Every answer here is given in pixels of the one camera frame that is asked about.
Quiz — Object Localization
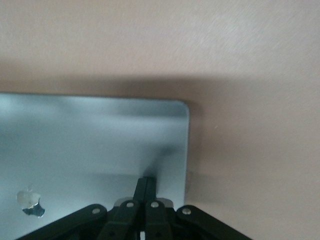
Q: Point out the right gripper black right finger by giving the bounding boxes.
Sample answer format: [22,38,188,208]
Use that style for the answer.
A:
[146,176,251,240]

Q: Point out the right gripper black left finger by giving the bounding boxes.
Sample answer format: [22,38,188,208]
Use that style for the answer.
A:
[17,176,149,240]

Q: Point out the grey laptop with black screen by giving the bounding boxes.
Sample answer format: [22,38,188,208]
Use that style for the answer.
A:
[0,92,194,240]

